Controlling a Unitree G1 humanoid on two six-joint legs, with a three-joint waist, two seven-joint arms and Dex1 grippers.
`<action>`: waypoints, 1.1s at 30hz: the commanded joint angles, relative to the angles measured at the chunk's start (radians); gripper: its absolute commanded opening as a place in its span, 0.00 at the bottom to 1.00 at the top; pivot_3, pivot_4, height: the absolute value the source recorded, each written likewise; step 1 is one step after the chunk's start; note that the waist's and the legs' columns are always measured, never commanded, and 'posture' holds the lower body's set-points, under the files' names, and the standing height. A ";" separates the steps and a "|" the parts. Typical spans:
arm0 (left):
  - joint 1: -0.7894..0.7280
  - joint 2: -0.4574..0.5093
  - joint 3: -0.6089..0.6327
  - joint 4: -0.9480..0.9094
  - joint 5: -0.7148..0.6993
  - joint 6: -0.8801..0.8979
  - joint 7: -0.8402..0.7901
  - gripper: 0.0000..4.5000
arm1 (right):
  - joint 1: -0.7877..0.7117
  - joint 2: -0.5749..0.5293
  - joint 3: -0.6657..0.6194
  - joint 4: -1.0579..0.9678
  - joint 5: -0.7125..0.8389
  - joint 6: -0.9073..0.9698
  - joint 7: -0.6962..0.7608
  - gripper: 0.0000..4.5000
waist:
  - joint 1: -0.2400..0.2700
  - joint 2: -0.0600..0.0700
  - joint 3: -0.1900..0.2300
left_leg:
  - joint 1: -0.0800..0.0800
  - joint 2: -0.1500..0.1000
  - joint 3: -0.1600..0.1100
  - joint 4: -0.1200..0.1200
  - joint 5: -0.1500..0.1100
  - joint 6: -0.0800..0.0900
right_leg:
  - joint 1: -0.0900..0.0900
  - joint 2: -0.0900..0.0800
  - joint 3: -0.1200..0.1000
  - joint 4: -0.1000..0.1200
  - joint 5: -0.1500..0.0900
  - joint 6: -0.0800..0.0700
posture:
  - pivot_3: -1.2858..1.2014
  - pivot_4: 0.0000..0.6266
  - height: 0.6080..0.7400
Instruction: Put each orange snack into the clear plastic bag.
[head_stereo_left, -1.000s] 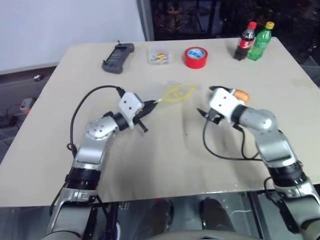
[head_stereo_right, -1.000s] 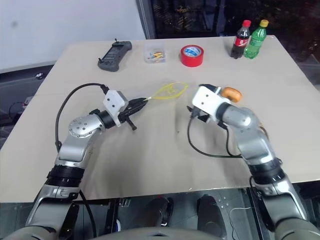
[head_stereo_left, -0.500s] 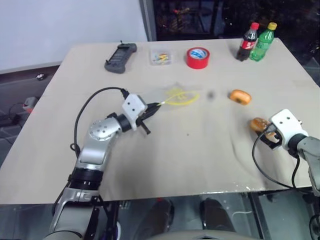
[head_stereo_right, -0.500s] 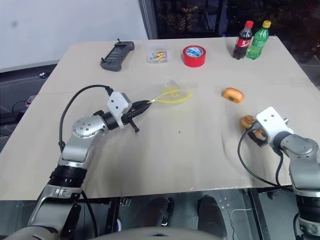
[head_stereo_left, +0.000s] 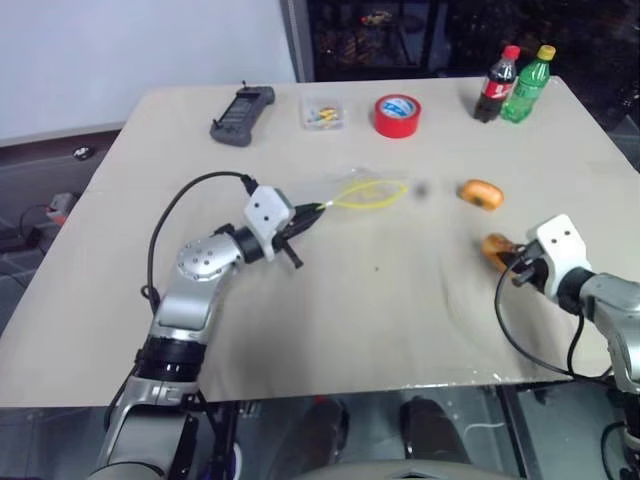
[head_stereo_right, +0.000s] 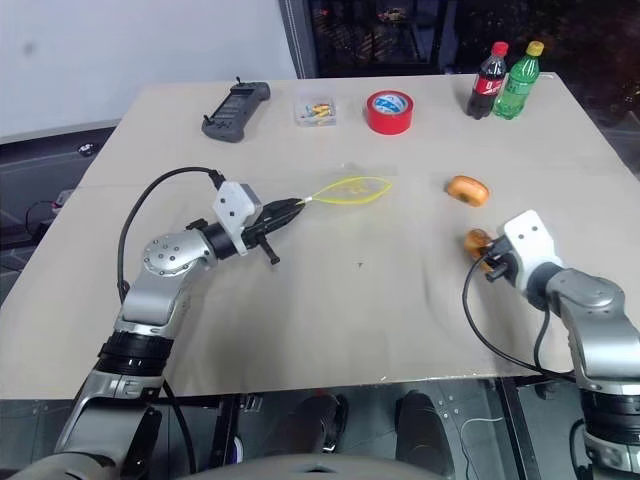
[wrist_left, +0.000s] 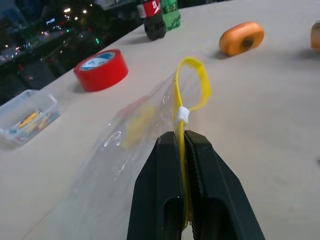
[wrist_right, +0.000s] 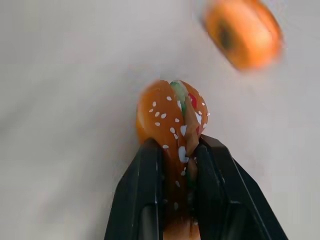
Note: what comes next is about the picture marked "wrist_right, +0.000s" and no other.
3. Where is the orange toy donut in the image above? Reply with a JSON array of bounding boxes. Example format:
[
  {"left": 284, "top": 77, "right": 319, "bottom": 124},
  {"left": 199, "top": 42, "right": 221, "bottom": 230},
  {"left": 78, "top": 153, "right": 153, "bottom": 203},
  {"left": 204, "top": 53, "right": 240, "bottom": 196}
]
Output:
[{"left": 201, "top": 0, "right": 285, "bottom": 72}]

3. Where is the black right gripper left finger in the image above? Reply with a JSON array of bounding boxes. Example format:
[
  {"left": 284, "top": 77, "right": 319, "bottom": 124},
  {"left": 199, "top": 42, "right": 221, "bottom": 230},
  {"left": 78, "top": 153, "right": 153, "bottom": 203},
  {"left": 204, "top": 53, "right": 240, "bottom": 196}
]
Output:
[{"left": 103, "top": 138, "right": 166, "bottom": 240}]

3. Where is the orange toy hamburger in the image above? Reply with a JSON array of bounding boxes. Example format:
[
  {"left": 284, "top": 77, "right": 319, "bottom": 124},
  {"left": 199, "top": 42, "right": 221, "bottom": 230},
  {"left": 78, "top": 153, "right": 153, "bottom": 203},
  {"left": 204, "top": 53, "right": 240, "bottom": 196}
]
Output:
[{"left": 135, "top": 79, "right": 211, "bottom": 240}]

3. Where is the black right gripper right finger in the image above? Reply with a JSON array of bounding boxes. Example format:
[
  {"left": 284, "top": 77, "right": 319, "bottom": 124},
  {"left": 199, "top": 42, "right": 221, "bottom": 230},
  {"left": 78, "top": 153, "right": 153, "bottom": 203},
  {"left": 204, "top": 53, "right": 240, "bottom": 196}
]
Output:
[{"left": 191, "top": 134, "right": 290, "bottom": 240}]

